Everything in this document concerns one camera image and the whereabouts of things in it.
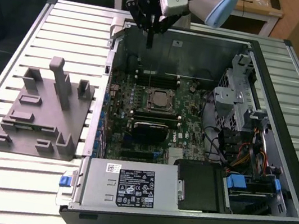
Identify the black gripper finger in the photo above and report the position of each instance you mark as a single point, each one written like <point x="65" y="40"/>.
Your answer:
<point x="165" y="23"/>
<point x="135" y="6"/>

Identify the silver CPU chip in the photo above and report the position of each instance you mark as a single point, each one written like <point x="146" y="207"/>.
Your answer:
<point x="160" y="98"/>

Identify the metal drive cage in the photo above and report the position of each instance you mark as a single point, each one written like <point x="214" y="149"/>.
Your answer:
<point x="225" y="98"/>

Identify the green motherboard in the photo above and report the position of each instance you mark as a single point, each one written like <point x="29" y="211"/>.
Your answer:
<point x="190" y="124"/>

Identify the black graphics card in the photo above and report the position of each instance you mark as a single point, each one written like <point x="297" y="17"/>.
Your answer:
<point x="149" y="132"/>

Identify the small black device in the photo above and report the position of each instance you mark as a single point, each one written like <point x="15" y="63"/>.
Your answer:
<point x="275" y="2"/>

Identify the silver chipset heatsink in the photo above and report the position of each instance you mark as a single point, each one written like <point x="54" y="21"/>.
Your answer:
<point x="175" y="155"/>

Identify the grey parts rack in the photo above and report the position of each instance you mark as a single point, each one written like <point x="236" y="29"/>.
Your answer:
<point x="47" y="130"/>

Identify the black plastic shroud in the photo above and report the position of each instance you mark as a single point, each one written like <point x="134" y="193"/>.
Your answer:
<point x="200" y="185"/>

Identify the silver power supply unit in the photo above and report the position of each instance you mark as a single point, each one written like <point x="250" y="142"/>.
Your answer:
<point x="98" y="183"/>

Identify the hard disk in blue carrier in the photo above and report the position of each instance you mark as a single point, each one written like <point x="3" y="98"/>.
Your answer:
<point x="236" y="182"/>

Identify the blue release latch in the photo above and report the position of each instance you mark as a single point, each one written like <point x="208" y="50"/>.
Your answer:
<point x="63" y="181"/>

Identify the blue plastic clip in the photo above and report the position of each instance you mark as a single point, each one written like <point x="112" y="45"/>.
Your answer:
<point x="277" y="185"/>

